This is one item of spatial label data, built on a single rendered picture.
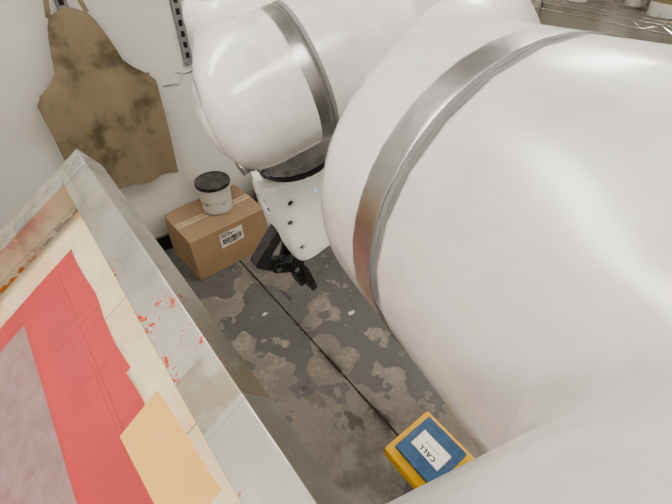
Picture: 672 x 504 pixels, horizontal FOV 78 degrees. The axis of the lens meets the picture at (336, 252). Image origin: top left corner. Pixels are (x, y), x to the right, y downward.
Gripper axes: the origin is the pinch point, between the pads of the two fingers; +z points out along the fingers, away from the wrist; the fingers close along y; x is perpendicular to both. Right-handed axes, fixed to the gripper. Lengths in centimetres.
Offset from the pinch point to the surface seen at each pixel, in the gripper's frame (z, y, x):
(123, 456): -5.2, -26.4, -6.1
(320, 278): 166, 33, 116
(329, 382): 155, -4, 57
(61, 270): -5.5, -25.0, 19.0
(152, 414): -6.3, -22.7, -5.5
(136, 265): -11.4, -16.6, 4.5
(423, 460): 53, -4, -13
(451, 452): 55, 1, -15
